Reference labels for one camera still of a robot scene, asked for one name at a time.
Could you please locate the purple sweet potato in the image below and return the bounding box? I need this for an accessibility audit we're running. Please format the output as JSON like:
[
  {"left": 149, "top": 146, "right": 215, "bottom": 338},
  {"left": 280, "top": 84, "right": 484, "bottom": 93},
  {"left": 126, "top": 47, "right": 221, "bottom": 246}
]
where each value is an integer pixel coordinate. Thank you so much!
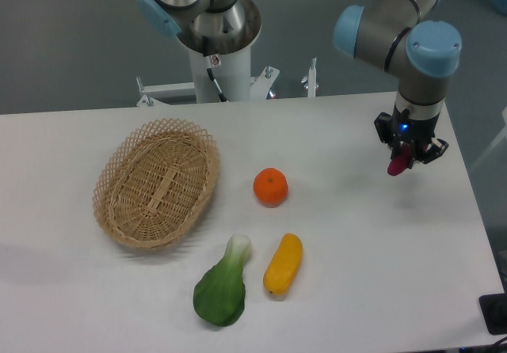
[{"left": 387, "top": 144, "right": 411, "bottom": 177}]

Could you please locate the white metal base frame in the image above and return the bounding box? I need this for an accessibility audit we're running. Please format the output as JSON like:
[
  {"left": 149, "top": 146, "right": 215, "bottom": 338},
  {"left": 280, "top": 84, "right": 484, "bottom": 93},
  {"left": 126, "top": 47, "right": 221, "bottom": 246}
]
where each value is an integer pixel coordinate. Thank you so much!
[{"left": 136, "top": 57, "right": 319, "bottom": 107}]

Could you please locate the woven wicker basket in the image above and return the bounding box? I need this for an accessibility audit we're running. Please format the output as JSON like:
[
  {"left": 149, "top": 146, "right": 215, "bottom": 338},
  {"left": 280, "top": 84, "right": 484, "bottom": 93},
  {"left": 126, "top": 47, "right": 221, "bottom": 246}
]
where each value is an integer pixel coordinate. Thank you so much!
[{"left": 93, "top": 119, "right": 220, "bottom": 249}]

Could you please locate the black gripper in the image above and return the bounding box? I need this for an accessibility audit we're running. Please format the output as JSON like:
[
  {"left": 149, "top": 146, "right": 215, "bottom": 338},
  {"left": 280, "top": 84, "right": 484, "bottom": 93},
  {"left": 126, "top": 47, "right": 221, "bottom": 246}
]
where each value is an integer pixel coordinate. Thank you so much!
[{"left": 374, "top": 108, "right": 449, "bottom": 166}]

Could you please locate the yellow mango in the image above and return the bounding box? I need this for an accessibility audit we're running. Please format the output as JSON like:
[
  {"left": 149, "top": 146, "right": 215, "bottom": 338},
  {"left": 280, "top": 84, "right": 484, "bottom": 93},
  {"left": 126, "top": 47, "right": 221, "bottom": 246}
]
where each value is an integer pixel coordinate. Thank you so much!
[{"left": 263, "top": 233, "right": 303, "bottom": 297}]

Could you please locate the black device at table edge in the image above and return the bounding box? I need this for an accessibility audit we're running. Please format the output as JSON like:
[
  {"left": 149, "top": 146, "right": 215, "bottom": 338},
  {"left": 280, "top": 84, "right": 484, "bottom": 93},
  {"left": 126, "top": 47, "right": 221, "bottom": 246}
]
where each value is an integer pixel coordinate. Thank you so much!
[{"left": 478, "top": 293, "right": 506, "bottom": 336}]

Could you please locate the black cable on pedestal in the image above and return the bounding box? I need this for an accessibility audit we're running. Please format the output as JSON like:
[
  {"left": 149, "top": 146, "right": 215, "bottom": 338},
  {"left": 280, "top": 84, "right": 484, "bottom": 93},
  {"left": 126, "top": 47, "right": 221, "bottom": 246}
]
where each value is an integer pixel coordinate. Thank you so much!
[{"left": 200, "top": 36, "right": 230, "bottom": 103}]

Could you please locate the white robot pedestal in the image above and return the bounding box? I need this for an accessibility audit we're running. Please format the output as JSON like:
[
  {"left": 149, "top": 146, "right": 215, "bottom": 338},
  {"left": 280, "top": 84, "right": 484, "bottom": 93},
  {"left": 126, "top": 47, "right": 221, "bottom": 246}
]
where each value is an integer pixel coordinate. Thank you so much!
[{"left": 173, "top": 0, "right": 262, "bottom": 103}]

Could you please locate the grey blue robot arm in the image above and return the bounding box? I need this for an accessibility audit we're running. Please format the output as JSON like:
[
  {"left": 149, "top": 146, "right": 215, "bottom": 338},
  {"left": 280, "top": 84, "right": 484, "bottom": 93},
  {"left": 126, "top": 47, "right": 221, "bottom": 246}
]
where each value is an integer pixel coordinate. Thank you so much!
[{"left": 136, "top": 0, "right": 462, "bottom": 176}]

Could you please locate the green bok choy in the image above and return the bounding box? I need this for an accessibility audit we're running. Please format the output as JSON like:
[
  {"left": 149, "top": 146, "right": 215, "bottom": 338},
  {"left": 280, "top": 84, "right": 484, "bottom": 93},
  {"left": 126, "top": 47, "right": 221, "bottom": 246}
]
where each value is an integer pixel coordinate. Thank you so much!
[{"left": 193, "top": 234, "right": 252, "bottom": 327}]

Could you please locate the orange fruit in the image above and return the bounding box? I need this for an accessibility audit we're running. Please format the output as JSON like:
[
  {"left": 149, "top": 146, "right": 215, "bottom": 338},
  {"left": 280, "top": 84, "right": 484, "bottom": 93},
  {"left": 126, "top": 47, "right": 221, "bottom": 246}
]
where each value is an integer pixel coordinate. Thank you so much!
[{"left": 253, "top": 167, "right": 289, "bottom": 207}]

